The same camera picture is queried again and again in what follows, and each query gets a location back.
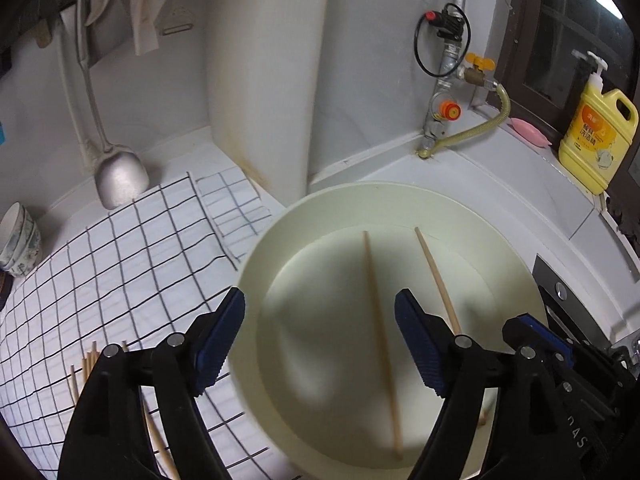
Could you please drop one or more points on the orange pipe fitting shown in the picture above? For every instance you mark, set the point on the orange pipe fitting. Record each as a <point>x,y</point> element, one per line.
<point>448,110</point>

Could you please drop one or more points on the pile of wooden chopsticks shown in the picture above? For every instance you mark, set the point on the pile of wooden chopsticks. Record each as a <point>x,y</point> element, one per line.
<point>91,362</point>

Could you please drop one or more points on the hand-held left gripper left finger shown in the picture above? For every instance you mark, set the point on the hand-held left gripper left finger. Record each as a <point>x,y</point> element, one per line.
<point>220,345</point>

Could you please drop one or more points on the dark wall rack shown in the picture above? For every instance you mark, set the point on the dark wall rack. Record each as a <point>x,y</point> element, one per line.
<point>30,15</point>

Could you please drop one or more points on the beige hanging cloth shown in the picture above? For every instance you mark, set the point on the beige hanging cloth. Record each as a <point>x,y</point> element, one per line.
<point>135,5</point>

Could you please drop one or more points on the black valve with red knob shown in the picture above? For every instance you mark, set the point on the black valve with red knob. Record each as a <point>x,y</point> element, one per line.
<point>442,22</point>

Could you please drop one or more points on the yellow detergent pump bottle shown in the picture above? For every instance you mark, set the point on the yellow detergent pump bottle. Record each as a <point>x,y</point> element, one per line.
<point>595,145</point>

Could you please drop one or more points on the patterned ceramic bowls stack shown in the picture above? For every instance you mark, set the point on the patterned ceramic bowls stack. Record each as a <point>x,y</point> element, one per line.
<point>27,260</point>

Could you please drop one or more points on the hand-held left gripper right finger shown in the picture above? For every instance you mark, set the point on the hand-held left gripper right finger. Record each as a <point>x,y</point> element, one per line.
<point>420,345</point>

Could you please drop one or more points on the white black checked cloth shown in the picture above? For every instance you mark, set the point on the white black checked cloth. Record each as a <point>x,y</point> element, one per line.
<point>125,260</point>

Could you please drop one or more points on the large white plastic bowl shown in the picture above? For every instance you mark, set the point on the large white plastic bowl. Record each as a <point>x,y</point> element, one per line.
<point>325,310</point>

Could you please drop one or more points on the black stove grate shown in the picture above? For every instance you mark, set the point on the black stove grate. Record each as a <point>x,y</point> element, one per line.
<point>625,215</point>

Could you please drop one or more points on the patterned white ceramic bowl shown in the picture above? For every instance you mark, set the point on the patterned white ceramic bowl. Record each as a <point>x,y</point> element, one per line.
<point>15,225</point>

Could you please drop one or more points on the dark window frame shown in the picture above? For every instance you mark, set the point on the dark window frame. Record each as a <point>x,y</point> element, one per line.
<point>520,60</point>

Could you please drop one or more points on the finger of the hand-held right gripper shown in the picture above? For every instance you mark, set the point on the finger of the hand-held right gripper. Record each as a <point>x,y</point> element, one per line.
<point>537,330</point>

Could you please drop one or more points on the pink soap bar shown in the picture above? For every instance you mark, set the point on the pink soap bar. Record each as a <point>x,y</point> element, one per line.
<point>530,132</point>

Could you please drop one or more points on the metal spatula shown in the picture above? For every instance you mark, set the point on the metal spatula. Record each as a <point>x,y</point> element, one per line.
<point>120,180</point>

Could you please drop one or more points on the wooden chopstick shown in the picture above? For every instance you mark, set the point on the wooden chopstick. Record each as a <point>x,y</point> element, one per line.
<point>435,275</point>
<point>380,330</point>

